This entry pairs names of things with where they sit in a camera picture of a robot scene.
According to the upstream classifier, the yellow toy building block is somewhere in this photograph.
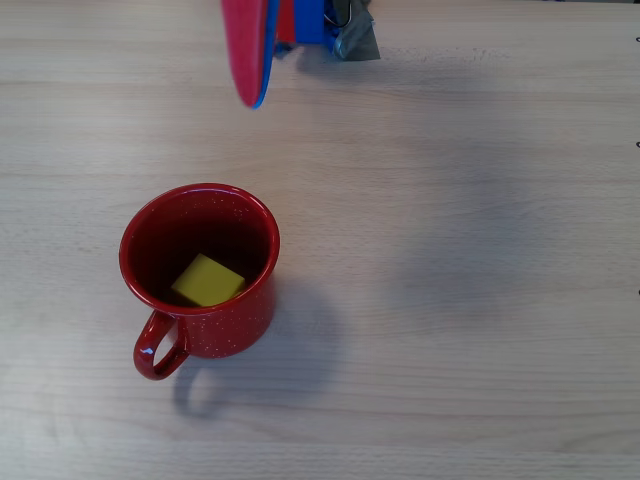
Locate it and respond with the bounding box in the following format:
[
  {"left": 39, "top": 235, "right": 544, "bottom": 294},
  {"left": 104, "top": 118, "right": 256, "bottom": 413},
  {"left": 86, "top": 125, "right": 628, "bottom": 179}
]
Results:
[{"left": 171, "top": 252, "right": 247, "bottom": 308}]

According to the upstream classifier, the red enamel mug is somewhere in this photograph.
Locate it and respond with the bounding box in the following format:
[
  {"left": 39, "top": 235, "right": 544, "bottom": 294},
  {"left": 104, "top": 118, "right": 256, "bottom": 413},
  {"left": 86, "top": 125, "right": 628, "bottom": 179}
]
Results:
[{"left": 118, "top": 182, "right": 282, "bottom": 382}]

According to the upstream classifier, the grey table clamp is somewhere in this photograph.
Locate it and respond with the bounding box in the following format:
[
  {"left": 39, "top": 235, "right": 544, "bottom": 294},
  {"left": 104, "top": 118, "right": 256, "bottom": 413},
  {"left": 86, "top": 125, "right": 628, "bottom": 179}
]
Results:
[{"left": 323, "top": 0, "right": 382, "bottom": 62}]

